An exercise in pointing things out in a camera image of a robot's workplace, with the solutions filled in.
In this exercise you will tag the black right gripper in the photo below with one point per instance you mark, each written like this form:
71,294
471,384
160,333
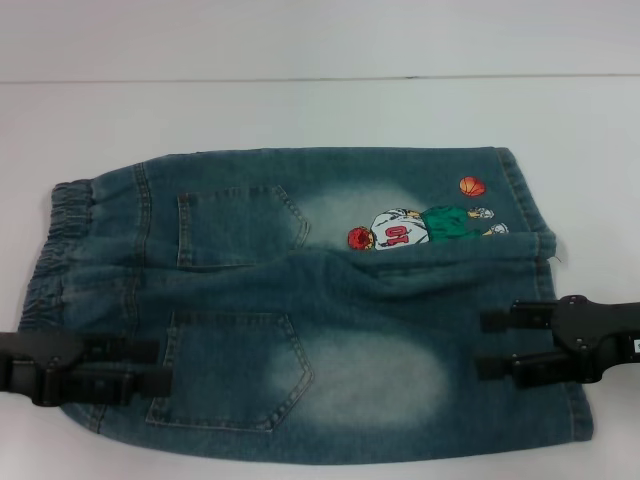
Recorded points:
600,340

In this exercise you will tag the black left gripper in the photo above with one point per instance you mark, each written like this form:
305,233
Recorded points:
35,357

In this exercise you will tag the blue denim shorts basketball print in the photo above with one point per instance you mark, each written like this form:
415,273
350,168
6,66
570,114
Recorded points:
350,320

